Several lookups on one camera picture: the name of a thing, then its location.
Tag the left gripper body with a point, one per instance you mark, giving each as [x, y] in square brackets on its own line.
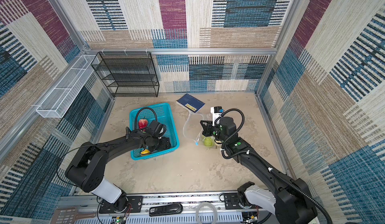
[160, 143]

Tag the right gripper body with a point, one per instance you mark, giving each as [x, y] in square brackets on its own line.
[216, 132]

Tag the green lime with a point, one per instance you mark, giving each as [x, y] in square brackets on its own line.
[208, 142]

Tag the clear zip top bag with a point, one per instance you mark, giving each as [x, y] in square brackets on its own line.
[192, 129]

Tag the teal plastic basket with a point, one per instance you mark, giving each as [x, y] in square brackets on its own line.
[161, 113]

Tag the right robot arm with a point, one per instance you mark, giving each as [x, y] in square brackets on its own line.
[294, 203]

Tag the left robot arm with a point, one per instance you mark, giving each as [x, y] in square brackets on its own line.
[87, 168]

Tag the small orange fruit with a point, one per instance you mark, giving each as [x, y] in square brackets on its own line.
[145, 152]

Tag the red apple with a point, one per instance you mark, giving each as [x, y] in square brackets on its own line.
[142, 123]

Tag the blue book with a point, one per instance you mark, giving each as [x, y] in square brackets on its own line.
[191, 103]

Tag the black remote device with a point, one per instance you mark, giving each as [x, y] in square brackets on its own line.
[171, 209]

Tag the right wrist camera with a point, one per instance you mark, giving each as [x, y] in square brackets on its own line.
[216, 113]

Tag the black wire shelf rack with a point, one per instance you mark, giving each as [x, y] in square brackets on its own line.
[127, 74]

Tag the white mesh wall tray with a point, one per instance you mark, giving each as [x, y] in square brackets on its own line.
[59, 100]

